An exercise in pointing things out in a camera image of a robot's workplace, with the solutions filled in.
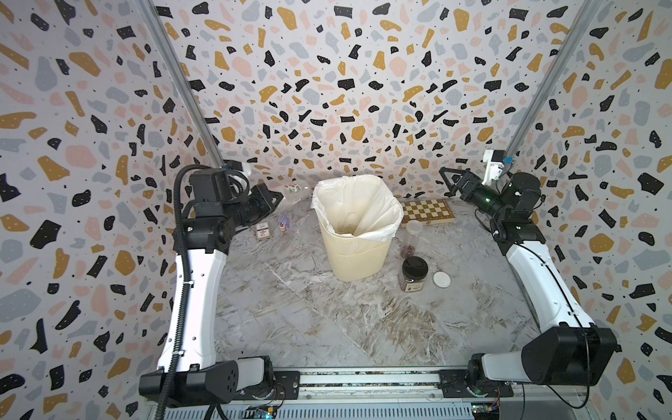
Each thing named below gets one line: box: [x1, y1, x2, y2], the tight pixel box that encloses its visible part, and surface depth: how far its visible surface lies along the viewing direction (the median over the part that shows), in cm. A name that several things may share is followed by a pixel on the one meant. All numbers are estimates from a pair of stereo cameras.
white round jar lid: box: [432, 270, 452, 288], surface depth 97 cm
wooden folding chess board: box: [400, 198, 455, 228], surface depth 116 cm
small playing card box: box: [255, 221, 271, 241], surface depth 111 cm
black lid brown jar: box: [401, 255, 428, 293], surface depth 89 cm
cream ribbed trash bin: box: [317, 213, 392, 282], surface depth 81 cm
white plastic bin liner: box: [311, 175, 404, 242], surface depth 89 cm
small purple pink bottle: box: [279, 213, 290, 232], surface depth 112 cm
